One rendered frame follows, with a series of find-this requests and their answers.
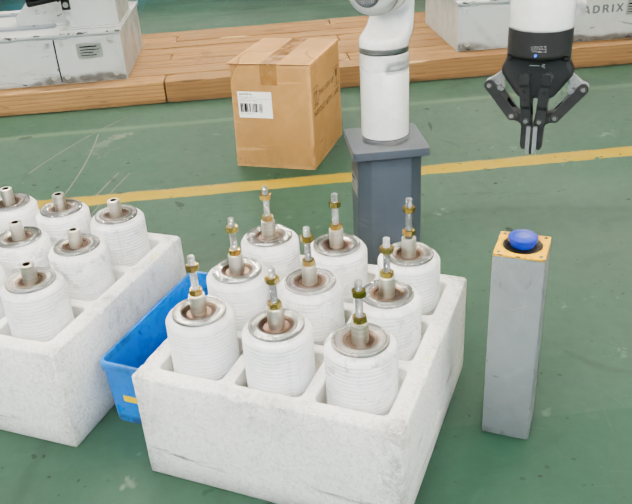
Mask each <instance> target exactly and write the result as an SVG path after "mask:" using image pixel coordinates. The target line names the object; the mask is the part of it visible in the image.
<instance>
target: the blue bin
mask: <svg viewBox="0 0 632 504"><path fill-rule="evenodd" d="M207 275H208V273H207V272H200V271H197V278H198V284H199V286H202V289H203V292H204V294H205V296H207V295H208V288H207V282H206V278H207ZM190 287H191V281H190V274H189V273H188V274H186V275H185V276H184V277H183V278H182V279H181V280H180V281H179V282H178V283H177V284H176V285H175V286H174V287H173V288H172V289H171V290H170V291H169V292H168V293H167V294H166V295H165V296H164V297H163V298H162V299H161V300H160V301H159V302H158V303H156V304H155V305H154V306H153V307H152V308H151V309H150V310H149V311H148V312H147V313H146V314H145V315H144V316H143V317H142V318H141V319H140V320H139V321H138V322H137V323H136V324H135V325H134V326H133V327H132V328H131V329H130V330H129V331H128V332H127V333H126V334H125V335H124V336H123V337H121V338H120V339H119V340H118V341H117V342H116V343H115V344H114V345H113V346H112V347H111V348H110V349H109V350H108V351H107V352H106V353H105V354H104V355H103V356H102V357H101V359H100V364H101V367H102V369H103V370H105V372H106V375H107V379H108V382H109V385H110V389H111V392H112V395H113V398H114V402H115V405H116V408H117V412H118V415H119V417H120V419H122V420H125V421H129V422H133V423H137V424H141V425H142V421H141V417H140V412H139V408H138V403H137V399H136V394H135V389H134V385H133V380H132V375H133V374H134V373H135V372H136V371H137V370H138V369H139V368H140V366H141V365H144V364H145V362H146V360H147V359H148V358H149V357H150V356H151V355H152V354H153V353H154V352H155V351H156V349H157V348H158V347H159V346H160V345H161V344H162V343H163V342H164V341H165V340H166V339H167V338H168V335H167V329H166V324H165V321H166V317H167V315H168V314H169V312H170V311H171V310H172V309H173V308H174V307H175V306H176V305H177V304H178V303H180V302H181V301H183V300H185V299H188V298H189V296H188V295H189V288H190Z"/></svg>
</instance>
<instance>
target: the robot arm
mask: <svg viewBox="0 0 632 504"><path fill-rule="evenodd" d="M350 3H351V4H352V6H353V7H354V8H355V9H356V10H357V11H358V12H360V13H362V14H365V15H369V20H368V23H367V25H366V27H365V29H364V31H363V32H362V33H361V35H360V37H359V65H360V96H361V133H362V141H363V142H365V143H366V144H369V145H374V146H393V145H398V144H402V143H404V142H406V141H407V140H408V139H409V40H410V37H411V34H412V31H413V24H414V3H415V0H350ZM586 7H587V0H510V13H509V28H508V44H507V57H506V60H505V62H504V64H503V65H502V70H501V71H500V72H498V73H497V74H496V75H494V76H493V75H492V76H489V77H488V79H487V80H486V82H485V84H484V87H485V89H486V90H487V91H488V93H489V94H490V95H491V97H492V98H493V100H494V101H495V102H496V104H497V105H498V106H499V108H500V109H501V110H502V112H503V113H504V115H505V116H506V117H507V119H509V120H515V121H518V122H519V123H520V124H521V135H520V147H521V149H525V152H524V153H525V154H536V151H537V150H540V149H541V147H542V144H543V138H544V127H545V125H546V124H548V123H557V122H558V121H559V120H560V119H561V118H562V117H563V116H564V115H565V114H566V113H567V112H568V111H569V110H570V109H571V108H572V107H573V106H575V105H576V104H577V103H578V102H579V101H580V100H581V99H582V98H583V97H584V96H585V95H586V94H587V93H588V90H589V86H590V83H589V81H588V80H582V79H581V78H580V77H579V76H578V75H576V74H575V73H574V69H575V68H574V64H573V62H572V58H571V56H572V46H573V36H574V26H575V16H581V15H585V14H586ZM505 78H506V80H507V81H508V83H509V84H510V86H511V87H512V89H513V91H514V92H515V93H516V94H517V95H518V96H519V97H520V108H518V107H517V105H516V104H515V102H514V101H513V100H512V98H511V97H510V96H509V94H508V93H507V91H506V90H505V87H506V82H505ZM568 81H569V82H570V84H569V86H568V89H567V92H568V93H569V94H568V95H567V96H566V97H565V98H564V99H563V100H562V101H561V102H560V103H559V104H558V105H557V106H556V107H555V108H554V109H553V110H549V111H547V109H548V104H549V100H550V98H552V97H554V96H555V95H556V94H557V93H558V92H559V90H560V89H561V88H562V87H563V86H564V85H565V84H566V83H567V82H568ZM533 98H537V99H538V101H537V106H536V113H535V118H534V121H533Z"/></svg>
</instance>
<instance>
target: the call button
mask: <svg viewBox="0 0 632 504"><path fill-rule="evenodd" d="M538 238H539V237H538V235H537V234H536V233H535V232H533V231H531V230H527V229H517V230H514V231H511V232H510V233H509V234H508V241H509V243H511V246H512V247H513V248H515V249H519V250H529V249H532V248H534V246H535V245H536V244H537V243H538Z"/></svg>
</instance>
